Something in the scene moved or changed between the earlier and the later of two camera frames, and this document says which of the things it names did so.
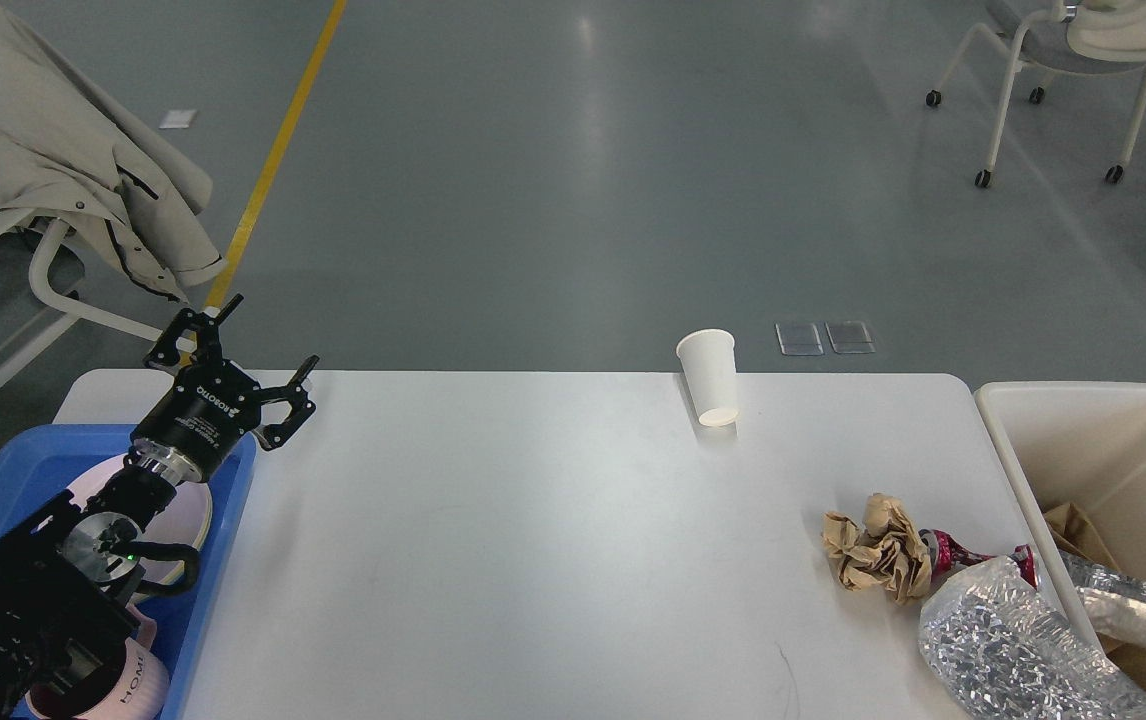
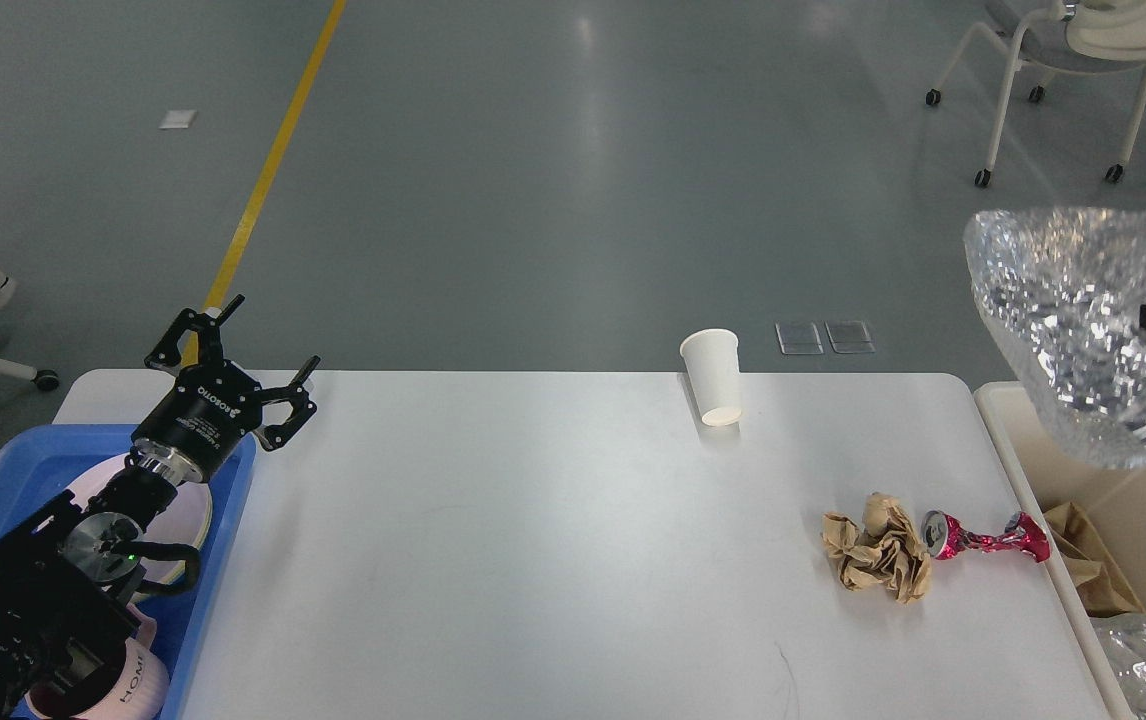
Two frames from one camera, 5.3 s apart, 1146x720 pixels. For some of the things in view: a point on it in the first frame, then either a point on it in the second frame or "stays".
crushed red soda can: x=947 y=558 → x=943 y=536
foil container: x=993 y=647 → x=1060 y=289
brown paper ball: x=887 y=551 stays
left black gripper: x=208 y=410 stays
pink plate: x=186 y=519 stays
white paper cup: x=709 y=359 stays
